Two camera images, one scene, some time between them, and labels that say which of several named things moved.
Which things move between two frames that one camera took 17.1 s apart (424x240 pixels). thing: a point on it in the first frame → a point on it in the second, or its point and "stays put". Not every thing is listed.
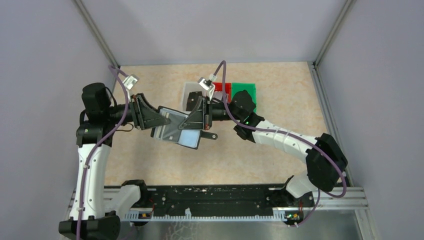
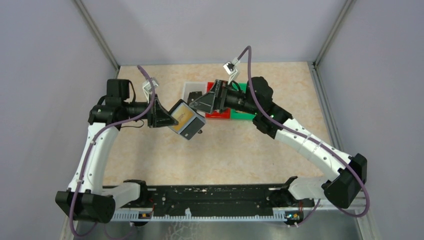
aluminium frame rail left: [90, 22] stays put
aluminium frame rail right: [327, 112] stays put
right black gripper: [200, 118] → [216, 99]
